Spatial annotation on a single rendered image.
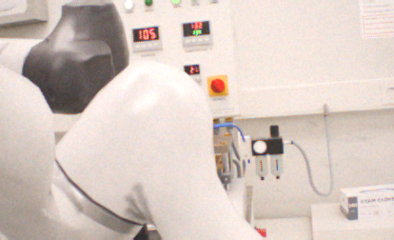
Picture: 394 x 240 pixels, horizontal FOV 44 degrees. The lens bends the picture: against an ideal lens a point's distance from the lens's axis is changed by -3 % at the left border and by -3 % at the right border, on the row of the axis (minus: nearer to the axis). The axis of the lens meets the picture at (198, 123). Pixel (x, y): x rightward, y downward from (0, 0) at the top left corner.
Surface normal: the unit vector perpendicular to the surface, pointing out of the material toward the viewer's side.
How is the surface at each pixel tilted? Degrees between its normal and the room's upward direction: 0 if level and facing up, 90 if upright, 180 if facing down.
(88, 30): 85
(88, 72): 98
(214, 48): 90
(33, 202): 121
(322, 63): 90
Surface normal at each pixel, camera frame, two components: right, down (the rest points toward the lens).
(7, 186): 0.60, 0.52
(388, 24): -0.19, 0.11
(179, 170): 0.48, -0.15
